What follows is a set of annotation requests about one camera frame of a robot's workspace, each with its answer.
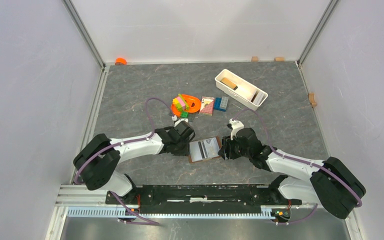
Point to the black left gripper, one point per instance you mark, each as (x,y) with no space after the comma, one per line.
(184,151)

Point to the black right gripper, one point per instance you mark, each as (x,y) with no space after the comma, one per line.
(226,147)

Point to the patterned grey credit card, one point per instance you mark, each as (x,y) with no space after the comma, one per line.
(211,147)

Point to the brown leather card holder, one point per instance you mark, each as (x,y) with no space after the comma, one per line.
(219,140)

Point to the grey striped credit card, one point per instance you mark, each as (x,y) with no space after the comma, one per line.
(196,151)

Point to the white rectangular plastic tray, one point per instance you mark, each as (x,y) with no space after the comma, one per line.
(245,91)

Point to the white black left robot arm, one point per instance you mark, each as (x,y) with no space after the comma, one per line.
(96,163)

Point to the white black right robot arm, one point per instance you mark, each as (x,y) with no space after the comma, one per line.
(328,183)

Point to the red playing card box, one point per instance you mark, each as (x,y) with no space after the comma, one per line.
(207,106)

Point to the stack of white cards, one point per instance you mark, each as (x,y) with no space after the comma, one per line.
(258,97)

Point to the tan card in tray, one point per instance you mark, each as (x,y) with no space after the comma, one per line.
(229,83)

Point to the green building block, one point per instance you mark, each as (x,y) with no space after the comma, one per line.
(184,115)

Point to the dark grey block baseplate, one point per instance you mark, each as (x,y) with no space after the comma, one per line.
(191,116)

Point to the pink yellow green block stack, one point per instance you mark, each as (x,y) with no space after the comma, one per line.
(180,103)

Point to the blue grey building block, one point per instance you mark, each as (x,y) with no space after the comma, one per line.
(221,103)

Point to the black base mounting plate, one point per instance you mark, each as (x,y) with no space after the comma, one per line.
(205,198)

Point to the orange tape roll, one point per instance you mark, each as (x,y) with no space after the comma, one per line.
(120,61)

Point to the wooden block left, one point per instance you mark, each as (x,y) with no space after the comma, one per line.
(254,59)

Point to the wooden block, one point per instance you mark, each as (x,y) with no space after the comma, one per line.
(279,59)
(254,59)

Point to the curved wooden piece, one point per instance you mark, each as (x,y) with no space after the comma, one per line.
(312,99)

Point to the wooden block right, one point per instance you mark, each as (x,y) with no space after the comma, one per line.
(279,59)

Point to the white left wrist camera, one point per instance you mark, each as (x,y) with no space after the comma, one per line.
(177,120)

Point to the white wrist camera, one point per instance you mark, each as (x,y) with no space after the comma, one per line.
(235,126)
(177,120)

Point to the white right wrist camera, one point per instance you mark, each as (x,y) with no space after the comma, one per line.
(235,126)

